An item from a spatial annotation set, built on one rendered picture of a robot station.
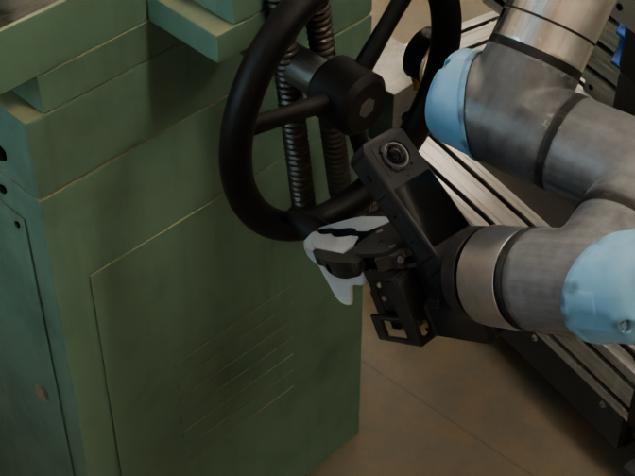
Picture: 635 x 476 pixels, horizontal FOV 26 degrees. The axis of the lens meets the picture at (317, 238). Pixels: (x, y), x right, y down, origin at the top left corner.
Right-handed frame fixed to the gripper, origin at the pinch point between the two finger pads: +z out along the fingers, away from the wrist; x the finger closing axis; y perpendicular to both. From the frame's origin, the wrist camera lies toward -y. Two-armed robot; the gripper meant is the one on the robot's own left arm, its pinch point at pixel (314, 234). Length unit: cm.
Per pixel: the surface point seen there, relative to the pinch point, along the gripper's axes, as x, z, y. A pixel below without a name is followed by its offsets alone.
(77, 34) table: -5.6, 14.6, -21.8
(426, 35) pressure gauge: 35.2, 19.0, -4.5
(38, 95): -10.2, 17.1, -18.2
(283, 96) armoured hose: 8.1, 8.8, -9.4
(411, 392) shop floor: 43, 58, 53
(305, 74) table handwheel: 8.4, 4.7, -11.3
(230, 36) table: 3.6, 6.4, -17.1
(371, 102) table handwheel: 10.4, -0.3, -7.5
